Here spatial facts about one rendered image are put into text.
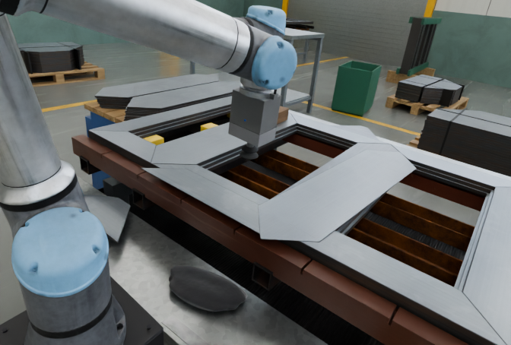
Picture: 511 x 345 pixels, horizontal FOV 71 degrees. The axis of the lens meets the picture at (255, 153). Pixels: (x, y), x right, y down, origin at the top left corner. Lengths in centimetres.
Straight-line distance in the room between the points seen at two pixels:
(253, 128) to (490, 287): 55
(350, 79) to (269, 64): 415
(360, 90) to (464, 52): 470
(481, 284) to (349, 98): 399
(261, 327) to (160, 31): 62
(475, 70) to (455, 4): 144
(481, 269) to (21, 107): 87
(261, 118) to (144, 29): 36
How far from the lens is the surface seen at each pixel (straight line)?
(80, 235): 57
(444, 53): 912
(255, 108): 73
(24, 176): 62
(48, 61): 533
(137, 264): 97
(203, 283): 87
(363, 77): 461
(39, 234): 58
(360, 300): 73
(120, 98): 169
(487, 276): 88
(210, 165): 109
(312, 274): 75
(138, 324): 73
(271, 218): 84
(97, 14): 43
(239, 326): 83
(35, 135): 60
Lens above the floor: 132
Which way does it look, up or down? 24 degrees down
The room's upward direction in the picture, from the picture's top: 6 degrees clockwise
